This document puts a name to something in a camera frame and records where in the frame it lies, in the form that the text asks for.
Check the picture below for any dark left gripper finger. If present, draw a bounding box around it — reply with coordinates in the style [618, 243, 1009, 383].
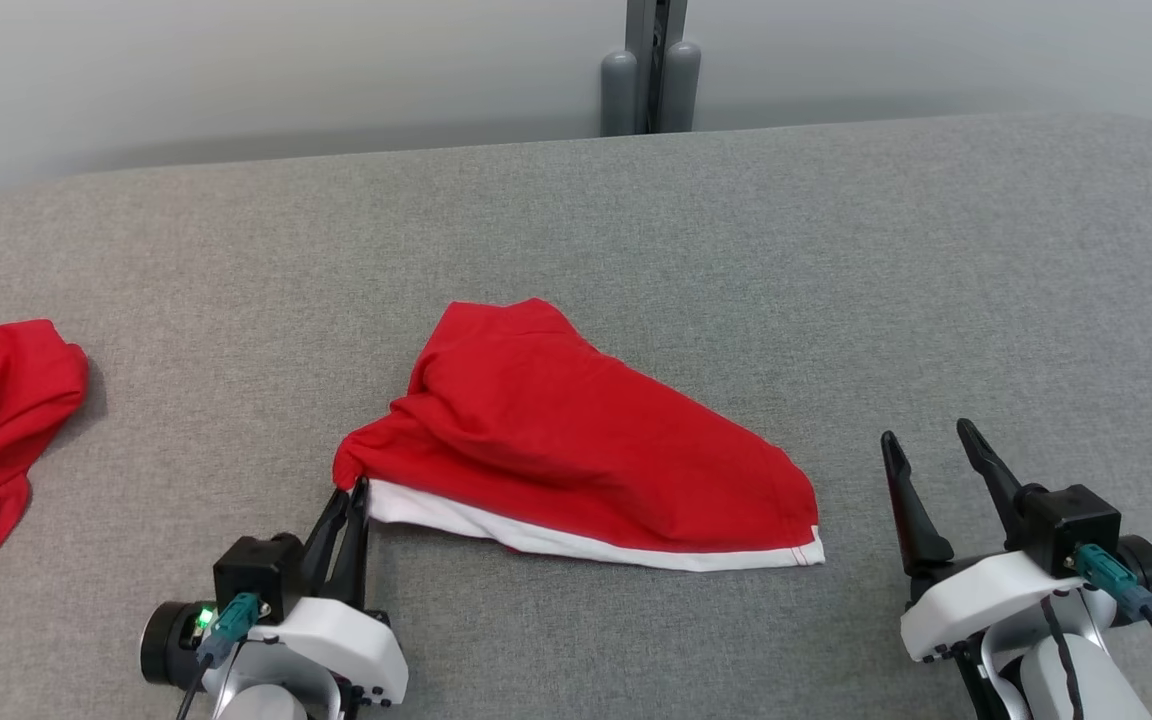
[301, 488, 349, 591]
[328, 478, 370, 606]

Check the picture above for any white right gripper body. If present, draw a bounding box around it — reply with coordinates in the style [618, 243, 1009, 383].
[900, 538, 1152, 663]

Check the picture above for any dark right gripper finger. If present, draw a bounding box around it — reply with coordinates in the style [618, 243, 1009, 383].
[882, 432, 955, 579]
[957, 420, 1022, 549]

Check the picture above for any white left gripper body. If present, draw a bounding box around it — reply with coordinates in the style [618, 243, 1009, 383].
[141, 597, 409, 716]

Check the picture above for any red garment with white hem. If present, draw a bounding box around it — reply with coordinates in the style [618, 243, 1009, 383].
[332, 298, 826, 573]

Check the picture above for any red garment with striped ribbing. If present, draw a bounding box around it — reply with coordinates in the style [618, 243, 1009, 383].
[0, 316, 90, 608]

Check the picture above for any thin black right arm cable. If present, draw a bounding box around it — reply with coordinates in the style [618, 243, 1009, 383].
[1041, 595, 1082, 720]

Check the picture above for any teal left camera connector cable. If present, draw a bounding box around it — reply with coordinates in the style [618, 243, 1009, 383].
[174, 592, 267, 720]

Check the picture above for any teal camera connector cable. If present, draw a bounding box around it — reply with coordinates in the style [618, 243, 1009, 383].
[1074, 545, 1152, 701]
[174, 592, 267, 720]

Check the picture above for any teal right camera connector cable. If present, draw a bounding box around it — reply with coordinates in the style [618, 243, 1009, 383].
[1074, 545, 1152, 701]

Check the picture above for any grey metal partition post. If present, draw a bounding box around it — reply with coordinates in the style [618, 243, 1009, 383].
[626, 0, 689, 134]

